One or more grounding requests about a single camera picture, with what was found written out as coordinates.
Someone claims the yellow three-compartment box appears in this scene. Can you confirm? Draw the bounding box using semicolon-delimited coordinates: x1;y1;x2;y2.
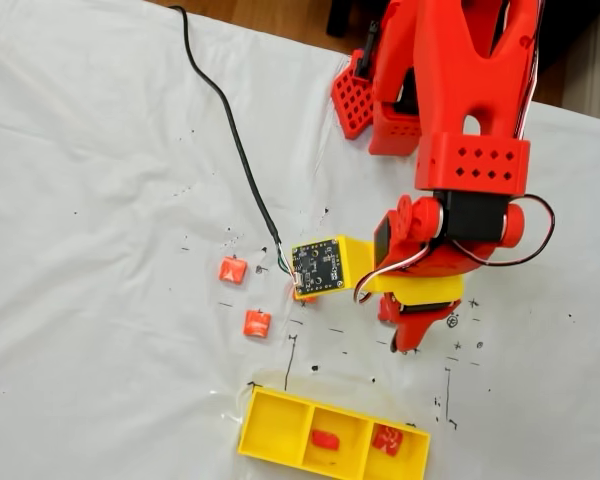
237;387;432;480

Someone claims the black table clamp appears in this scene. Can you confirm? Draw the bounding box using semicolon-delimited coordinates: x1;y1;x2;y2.
353;19;381;81

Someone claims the white plastic table cover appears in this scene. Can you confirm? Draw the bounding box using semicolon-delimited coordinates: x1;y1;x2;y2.
0;0;600;480

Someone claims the red white black servo wire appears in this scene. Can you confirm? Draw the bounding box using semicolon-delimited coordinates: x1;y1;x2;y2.
353;239;449;305
449;194;557;267
512;19;541;142

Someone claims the camera board on yellow mount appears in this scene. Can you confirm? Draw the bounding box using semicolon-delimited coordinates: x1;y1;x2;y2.
290;233;377;300

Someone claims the black camera cable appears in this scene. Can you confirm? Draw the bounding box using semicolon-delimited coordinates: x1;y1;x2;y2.
168;4;304;289

